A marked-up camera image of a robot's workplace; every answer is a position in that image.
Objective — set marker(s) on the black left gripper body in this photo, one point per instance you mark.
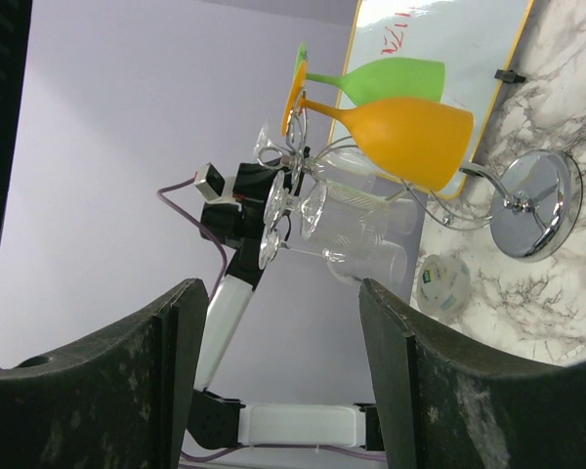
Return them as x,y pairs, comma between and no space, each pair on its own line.
231,223

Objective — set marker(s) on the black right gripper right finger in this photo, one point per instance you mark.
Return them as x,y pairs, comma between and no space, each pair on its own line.
446,400

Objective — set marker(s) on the green plastic wine glass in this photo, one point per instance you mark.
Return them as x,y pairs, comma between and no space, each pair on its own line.
389,78

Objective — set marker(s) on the yellow framed whiteboard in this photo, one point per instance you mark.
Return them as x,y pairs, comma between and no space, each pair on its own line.
450,51

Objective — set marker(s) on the chrome wine glass rack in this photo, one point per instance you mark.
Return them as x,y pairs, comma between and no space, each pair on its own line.
536,202

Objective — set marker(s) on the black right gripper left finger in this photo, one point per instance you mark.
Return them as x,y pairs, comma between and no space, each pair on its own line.
116,398

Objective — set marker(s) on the orange plastic wine glass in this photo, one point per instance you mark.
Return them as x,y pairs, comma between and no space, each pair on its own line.
416,140

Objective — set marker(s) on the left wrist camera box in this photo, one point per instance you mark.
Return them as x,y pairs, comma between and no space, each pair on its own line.
213,186

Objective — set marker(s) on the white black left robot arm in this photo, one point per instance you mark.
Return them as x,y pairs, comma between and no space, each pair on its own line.
230,424

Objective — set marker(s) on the clear tape roll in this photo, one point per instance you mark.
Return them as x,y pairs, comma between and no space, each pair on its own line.
443,288

